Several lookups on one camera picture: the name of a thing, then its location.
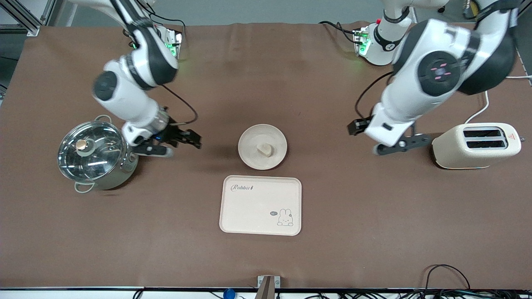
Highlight round cream plate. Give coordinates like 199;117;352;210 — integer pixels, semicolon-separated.
238;124;288;170

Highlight pale green electric pot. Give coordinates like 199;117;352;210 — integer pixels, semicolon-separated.
57;115;140;194

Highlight glass pot lid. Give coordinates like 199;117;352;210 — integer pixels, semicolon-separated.
57;121;126;182

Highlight cream rabbit print tray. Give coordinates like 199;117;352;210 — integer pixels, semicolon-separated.
219;175;302;236

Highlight cream two-slot toaster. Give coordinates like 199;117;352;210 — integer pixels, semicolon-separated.
431;122;526;170

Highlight brown table cover cloth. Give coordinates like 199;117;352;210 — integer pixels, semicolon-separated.
0;22;532;289

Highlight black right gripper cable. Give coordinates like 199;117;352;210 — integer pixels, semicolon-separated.
160;84;199;125

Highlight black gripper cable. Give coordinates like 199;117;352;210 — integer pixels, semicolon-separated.
355;71;394;121
160;84;199;125

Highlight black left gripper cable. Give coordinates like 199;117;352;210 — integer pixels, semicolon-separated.
355;71;394;121

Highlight black left base cable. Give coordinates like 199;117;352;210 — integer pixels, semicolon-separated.
319;20;358;44

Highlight black base cable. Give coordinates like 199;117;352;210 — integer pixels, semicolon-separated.
141;0;187;32
319;20;358;44

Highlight black right base cable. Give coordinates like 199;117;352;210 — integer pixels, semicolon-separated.
141;0;187;32

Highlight white toaster power cable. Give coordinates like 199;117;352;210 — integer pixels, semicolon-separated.
465;75;532;124

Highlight grey metal camera bracket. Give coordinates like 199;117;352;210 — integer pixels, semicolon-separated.
257;275;281;299

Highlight aluminium extrusion frame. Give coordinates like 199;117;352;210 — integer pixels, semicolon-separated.
0;0;57;37

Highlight black looped floor cables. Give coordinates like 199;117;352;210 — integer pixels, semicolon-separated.
291;264;532;299

